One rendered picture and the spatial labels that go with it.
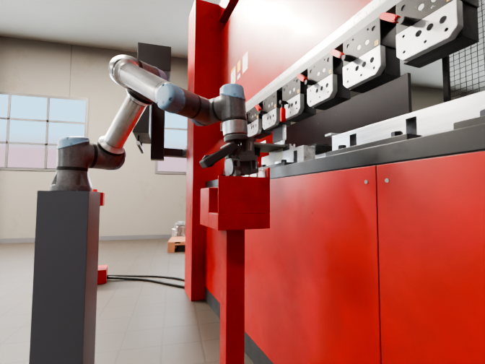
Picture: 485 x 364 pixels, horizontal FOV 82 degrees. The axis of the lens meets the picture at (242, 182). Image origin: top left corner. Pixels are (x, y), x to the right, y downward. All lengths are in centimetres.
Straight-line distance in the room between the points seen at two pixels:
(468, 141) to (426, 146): 8
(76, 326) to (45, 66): 543
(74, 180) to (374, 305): 113
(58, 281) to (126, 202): 427
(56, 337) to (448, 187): 134
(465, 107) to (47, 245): 137
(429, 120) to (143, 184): 506
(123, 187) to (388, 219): 512
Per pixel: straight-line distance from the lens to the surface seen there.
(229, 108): 84
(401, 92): 160
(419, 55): 89
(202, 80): 231
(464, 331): 67
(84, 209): 127
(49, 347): 141
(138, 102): 124
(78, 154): 133
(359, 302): 82
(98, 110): 585
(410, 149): 69
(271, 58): 155
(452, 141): 65
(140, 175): 552
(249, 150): 85
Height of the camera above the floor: 75
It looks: 3 degrees up
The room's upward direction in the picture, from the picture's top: straight up
